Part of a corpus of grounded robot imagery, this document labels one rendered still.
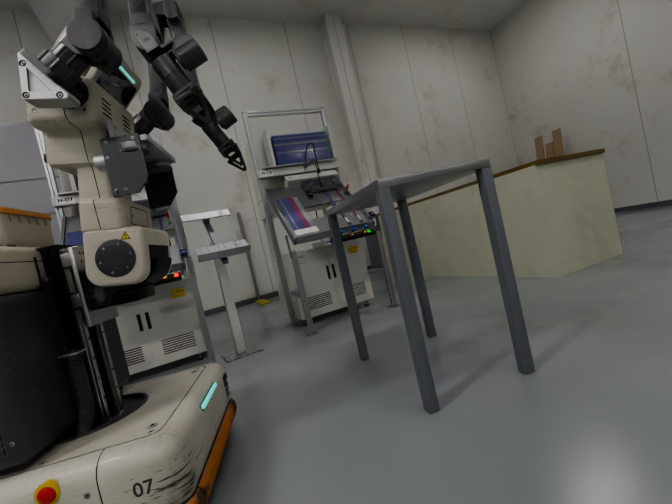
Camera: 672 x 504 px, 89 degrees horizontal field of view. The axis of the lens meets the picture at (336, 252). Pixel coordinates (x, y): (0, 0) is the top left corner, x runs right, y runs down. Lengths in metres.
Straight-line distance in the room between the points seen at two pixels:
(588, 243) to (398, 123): 4.57
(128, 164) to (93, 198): 0.16
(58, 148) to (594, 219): 3.34
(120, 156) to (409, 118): 6.46
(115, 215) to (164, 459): 0.64
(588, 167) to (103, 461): 3.41
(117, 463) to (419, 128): 6.92
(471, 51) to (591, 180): 5.99
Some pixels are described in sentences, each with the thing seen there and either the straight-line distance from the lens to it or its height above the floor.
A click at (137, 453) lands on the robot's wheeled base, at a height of 0.26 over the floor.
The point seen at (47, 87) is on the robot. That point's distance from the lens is 1.12.
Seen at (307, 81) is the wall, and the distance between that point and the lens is 6.55.
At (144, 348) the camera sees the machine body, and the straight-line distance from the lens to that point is 2.81.
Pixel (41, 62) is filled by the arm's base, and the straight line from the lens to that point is 1.11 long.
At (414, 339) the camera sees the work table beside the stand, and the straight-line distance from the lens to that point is 1.20.
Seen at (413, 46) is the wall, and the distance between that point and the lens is 8.03.
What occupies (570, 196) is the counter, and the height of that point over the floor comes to 0.56.
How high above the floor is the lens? 0.63
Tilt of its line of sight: 2 degrees down
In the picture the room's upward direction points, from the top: 13 degrees counter-clockwise
